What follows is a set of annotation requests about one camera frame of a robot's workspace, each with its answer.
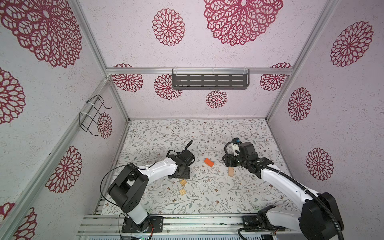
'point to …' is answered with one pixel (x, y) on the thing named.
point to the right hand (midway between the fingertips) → (227, 155)
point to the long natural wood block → (231, 171)
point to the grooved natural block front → (182, 192)
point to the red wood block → (209, 162)
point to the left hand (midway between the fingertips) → (180, 176)
